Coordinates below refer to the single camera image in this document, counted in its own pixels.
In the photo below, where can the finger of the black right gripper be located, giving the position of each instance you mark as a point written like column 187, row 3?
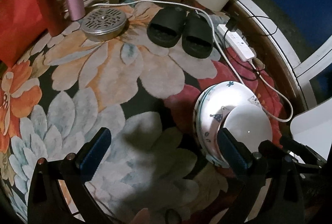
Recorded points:
column 278, row 161
column 307, row 154

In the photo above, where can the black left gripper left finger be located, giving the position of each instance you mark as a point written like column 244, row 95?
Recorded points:
column 82, row 166

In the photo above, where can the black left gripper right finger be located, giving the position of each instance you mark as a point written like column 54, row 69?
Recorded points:
column 237, row 155

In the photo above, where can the large bear cartoon plate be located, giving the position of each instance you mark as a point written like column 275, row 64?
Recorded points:
column 213, row 110

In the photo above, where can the white paper sheet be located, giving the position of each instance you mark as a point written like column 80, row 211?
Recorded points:
column 313, row 128

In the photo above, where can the white plate with leaf pattern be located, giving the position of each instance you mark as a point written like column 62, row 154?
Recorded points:
column 194, row 117

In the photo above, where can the white power strip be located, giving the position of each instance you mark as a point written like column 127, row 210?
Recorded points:
column 234, row 40

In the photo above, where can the right black slipper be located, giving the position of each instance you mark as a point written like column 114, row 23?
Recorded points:
column 197, row 38

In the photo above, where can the black slipper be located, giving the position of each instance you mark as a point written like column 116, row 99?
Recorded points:
column 197, row 38
column 166, row 26

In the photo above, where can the round perforated metal tin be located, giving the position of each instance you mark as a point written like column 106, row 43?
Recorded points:
column 103, row 24

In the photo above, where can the left black slipper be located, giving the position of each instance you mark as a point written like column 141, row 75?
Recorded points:
column 166, row 26

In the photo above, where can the red box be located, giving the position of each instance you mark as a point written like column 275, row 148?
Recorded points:
column 21, row 24

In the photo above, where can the red tumbler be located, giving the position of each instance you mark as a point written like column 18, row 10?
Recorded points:
column 52, row 16

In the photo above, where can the black charger with cable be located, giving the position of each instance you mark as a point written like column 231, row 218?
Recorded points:
column 231, row 25

